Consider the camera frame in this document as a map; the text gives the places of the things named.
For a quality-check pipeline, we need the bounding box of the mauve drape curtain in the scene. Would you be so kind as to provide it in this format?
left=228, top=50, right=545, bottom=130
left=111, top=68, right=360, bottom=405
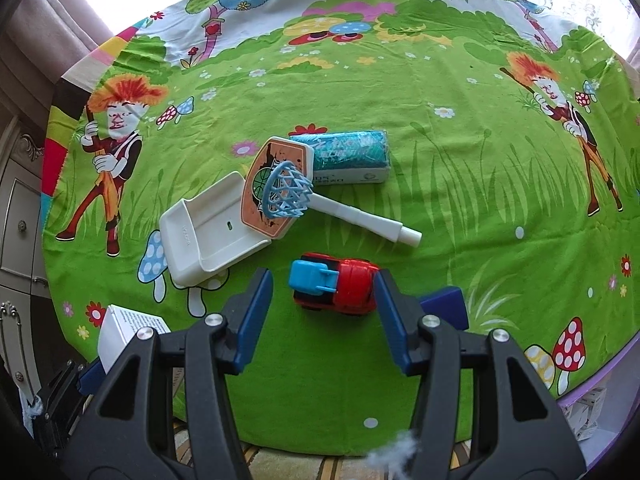
left=0, top=0, right=126, bottom=96

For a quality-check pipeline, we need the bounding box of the dark blue box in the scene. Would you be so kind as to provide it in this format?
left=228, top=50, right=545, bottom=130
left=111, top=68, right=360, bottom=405
left=419, top=286, right=470, bottom=332

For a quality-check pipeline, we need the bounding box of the green cartoon printed bedsheet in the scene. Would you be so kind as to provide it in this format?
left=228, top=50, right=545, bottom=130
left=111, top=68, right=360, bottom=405
left=40, top=0, right=640, bottom=458

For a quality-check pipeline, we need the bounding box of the purple storage box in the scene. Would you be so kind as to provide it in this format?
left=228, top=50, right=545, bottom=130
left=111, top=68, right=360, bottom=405
left=557, top=355, right=640, bottom=443

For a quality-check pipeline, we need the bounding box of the white plastic holder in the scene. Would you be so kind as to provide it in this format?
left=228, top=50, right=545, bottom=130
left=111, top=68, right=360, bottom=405
left=159, top=171, right=273, bottom=288

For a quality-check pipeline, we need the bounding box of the white box with small print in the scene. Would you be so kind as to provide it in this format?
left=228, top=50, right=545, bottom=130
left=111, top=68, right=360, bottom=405
left=97, top=304, right=172, bottom=376

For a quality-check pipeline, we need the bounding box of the white fluff tuft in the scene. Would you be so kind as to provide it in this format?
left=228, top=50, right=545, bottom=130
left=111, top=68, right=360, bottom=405
left=365, top=430, right=418, bottom=466

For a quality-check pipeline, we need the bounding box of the toy basketball hoop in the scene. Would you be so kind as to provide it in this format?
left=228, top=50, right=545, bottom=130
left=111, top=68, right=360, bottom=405
left=240, top=136, right=423, bottom=250

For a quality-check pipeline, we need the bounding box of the red and blue toy truck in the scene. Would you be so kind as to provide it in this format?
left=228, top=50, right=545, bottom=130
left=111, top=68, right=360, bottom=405
left=289, top=252, right=378, bottom=317

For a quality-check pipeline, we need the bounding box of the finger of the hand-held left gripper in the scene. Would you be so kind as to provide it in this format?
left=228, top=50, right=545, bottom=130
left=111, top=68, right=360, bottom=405
left=75, top=357, right=108, bottom=398

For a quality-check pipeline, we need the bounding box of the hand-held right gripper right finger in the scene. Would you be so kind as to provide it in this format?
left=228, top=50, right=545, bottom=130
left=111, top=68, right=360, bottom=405
left=372, top=269, right=586, bottom=480

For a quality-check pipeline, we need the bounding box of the white box with logo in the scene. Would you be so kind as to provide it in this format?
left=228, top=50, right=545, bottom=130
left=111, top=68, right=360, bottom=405
left=562, top=390, right=603, bottom=441

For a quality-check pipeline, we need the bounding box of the teal wrapped box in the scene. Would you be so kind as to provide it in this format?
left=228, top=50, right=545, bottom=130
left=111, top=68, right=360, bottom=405
left=290, top=129, right=392, bottom=187

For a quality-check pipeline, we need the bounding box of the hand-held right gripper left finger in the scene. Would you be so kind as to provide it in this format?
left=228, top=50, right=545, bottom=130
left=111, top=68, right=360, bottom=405
left=60, top=267, right=275, bottom=480

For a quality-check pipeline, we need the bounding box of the white carved cabinet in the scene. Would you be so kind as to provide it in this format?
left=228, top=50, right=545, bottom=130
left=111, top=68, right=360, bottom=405
left=0, top=110, right=66, bottom=396

